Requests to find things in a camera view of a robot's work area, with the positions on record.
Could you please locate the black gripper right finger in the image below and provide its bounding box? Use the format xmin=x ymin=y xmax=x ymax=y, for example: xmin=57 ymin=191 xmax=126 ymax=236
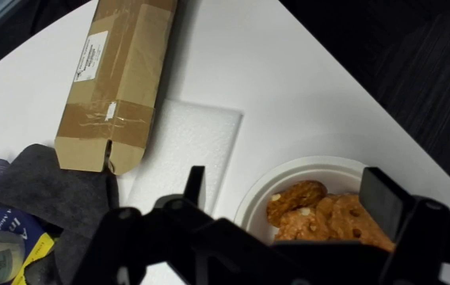
xmin=360 ymin=166 xmax=450 ymax=285

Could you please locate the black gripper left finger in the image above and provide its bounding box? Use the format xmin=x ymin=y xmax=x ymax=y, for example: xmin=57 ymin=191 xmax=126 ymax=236
xmin=156 ymin=164 xmax=206 ymax=210

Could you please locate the white bowl with snacks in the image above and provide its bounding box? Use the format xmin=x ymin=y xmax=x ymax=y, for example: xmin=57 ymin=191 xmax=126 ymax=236
xmin=236 ymin=156 xmax=396 ymax=251

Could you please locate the white foam sheet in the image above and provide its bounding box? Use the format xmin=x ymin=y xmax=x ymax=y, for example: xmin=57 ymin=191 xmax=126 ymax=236
xmin=118 ymin=99 xmax=243 ymax=212

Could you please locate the long cardboard box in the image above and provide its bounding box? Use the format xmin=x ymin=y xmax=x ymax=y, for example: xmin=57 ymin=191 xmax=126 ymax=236
xmin=54 ymin=0 xmax=178 ymax=175

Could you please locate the dark grey cloth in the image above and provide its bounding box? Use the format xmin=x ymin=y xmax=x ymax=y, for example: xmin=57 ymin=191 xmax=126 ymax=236
xmin=0 ymin=144 xmax=119 ymax=285

